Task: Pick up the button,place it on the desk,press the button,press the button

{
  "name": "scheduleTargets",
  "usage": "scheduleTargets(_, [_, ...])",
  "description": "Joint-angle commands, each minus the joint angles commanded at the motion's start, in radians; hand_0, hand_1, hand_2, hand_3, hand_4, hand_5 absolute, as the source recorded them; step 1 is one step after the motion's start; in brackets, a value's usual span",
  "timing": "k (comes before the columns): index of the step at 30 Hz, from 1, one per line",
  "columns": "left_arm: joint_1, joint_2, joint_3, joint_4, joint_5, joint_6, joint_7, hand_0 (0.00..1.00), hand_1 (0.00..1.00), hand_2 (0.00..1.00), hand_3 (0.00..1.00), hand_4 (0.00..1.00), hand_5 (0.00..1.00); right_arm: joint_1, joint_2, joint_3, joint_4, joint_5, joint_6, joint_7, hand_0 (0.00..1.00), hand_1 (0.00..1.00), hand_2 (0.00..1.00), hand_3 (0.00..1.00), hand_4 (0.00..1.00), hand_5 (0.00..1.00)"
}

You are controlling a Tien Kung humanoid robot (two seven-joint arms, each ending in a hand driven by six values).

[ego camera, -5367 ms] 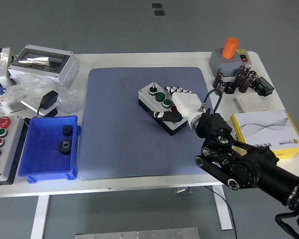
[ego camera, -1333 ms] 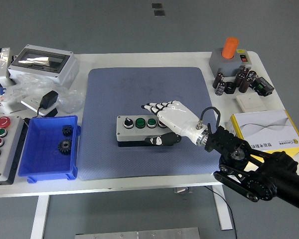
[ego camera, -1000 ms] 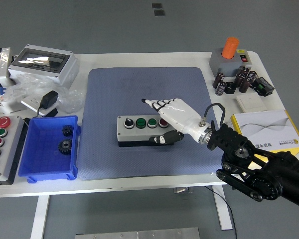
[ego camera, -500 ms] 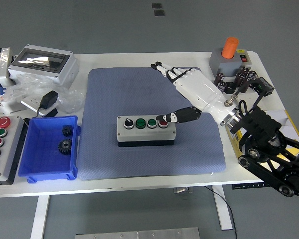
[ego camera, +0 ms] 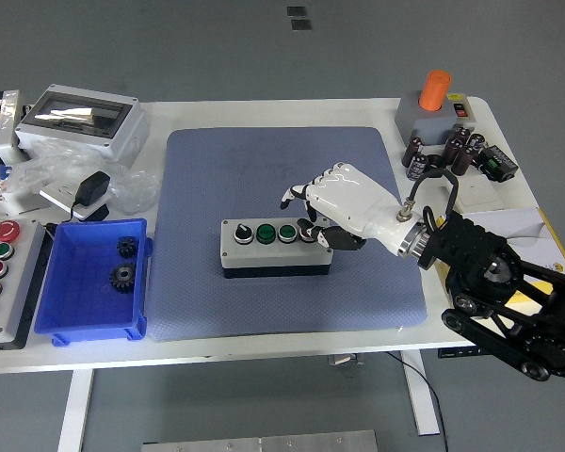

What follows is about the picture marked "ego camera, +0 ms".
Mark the small white part blue clip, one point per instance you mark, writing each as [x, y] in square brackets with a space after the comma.
[14, 202]

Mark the grey-blue textured mat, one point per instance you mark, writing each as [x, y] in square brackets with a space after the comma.
[216, 301]

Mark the black table control panel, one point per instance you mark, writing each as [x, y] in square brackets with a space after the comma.
[452, 352]

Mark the grey floor plate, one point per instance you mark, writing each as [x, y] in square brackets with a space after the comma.
[300, 24]
[296, 11]

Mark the white wall switch panel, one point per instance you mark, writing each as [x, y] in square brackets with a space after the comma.
[478, 193]

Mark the grey four-button control box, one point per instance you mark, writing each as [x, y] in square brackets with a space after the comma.
[263, 254]

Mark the grey five-button control box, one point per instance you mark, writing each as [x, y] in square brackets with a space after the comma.
[23, 263]

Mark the white and yellow carton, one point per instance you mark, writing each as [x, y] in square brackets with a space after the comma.
[513, 226]

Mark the grey metal plate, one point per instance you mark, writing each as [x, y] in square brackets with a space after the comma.
[263, 442]

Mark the large black gear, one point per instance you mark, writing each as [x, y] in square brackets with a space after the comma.
[122, 278]

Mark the dark brown capacitor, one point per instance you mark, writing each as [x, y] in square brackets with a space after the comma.
[417, 168]
[453, 148]
[463, 161]
[475, 142]
[413, 150]
[461, 133]

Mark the grey enclosure with clear lid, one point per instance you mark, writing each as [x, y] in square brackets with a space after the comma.
[122, 136]

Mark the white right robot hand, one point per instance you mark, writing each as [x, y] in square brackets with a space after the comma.
[353, 202]

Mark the white table leg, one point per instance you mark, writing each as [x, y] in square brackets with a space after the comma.
[75, 409]
[421, 400]

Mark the grey switch box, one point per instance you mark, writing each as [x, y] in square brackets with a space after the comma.
[428, 124]

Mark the black power adapter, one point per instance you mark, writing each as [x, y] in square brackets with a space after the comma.
[92, 186]

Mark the black module green terminal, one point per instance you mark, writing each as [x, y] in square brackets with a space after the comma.
[496, 165]

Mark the orange cylinder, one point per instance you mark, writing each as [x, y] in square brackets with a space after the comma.
[435, 92]

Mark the metal table bracket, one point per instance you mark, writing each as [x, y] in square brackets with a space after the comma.
[344, 361]

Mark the blue plastic bin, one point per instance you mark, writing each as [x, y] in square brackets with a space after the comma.
[75, 292]

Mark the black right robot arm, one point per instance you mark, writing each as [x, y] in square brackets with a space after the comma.
[471, 245]

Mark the clear plastic bag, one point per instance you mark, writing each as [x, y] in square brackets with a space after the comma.
[132, 188]

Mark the small black gear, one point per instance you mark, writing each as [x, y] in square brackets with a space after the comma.
[128, 247]

